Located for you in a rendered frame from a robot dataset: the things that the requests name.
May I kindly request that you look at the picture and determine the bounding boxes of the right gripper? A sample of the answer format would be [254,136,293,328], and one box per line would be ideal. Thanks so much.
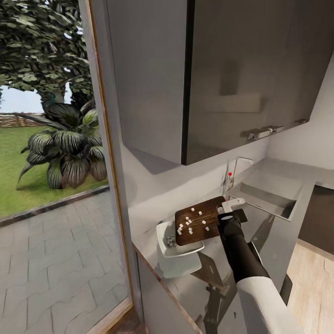
[218,209,248,223]

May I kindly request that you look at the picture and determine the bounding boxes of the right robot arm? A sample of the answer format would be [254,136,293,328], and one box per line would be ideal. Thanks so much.
[217,198,304,334]

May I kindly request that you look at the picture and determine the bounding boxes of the cutting board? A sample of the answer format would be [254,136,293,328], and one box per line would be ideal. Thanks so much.
[175,196,226,246]

